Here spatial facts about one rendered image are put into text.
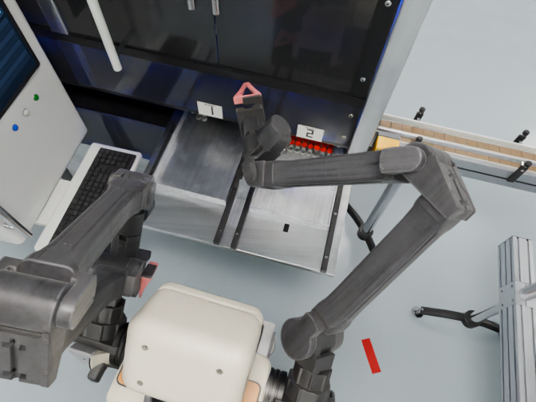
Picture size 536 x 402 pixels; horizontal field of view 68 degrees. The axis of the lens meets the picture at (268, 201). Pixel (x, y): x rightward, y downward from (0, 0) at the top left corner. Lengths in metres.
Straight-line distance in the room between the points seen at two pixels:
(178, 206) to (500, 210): 1.98
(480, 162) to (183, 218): 1.03
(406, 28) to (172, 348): 0.82
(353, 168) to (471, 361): 1.72
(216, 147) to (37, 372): 1.05
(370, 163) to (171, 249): 1.67
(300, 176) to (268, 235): 0.49
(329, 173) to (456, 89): 2.52
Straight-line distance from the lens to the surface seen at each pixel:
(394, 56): 1.07
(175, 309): 0.71
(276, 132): 0.88
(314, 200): 1.34
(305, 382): 0.81
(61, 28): 1.42
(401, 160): 0.64
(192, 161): 1.42
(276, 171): 0.85
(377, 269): 0.69
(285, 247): 1.26
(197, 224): 1.30
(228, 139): 1.46
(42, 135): 1.47
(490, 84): 3.39
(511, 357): 1.82
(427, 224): 0.65
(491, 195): 2.76
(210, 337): 0.67
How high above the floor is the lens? 2.04
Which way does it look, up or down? 61 degrees down
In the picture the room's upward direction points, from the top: 5 degrees clockwise
